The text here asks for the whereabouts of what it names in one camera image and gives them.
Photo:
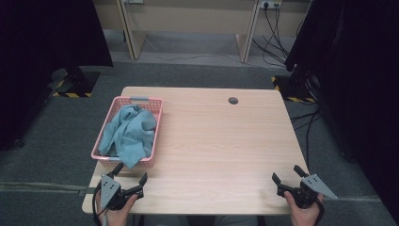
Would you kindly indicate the black curtain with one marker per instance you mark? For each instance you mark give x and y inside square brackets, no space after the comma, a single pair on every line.
[360,78]
[37,47]

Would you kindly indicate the black stand base striped tape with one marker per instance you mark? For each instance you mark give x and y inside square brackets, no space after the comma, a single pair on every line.
[81,83]
[295,89]

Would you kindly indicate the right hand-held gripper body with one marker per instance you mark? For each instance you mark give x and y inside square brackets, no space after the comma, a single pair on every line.
[309,188]

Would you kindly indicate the pink plastic basket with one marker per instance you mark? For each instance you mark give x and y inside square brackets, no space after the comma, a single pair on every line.
[156,108]

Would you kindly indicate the person's right hand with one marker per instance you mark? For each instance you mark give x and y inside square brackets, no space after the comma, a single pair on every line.
[302,216]

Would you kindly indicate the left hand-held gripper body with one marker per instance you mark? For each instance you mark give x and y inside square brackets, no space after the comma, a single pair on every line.
[109,190]

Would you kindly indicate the blue cloth garment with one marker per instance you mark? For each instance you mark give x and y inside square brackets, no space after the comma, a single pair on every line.
[131,133]

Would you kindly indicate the white wall power socket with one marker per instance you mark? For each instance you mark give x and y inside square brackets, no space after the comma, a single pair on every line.
[270,3]

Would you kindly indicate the person's left hand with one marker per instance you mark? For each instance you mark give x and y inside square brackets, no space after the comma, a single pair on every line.
[117,216]

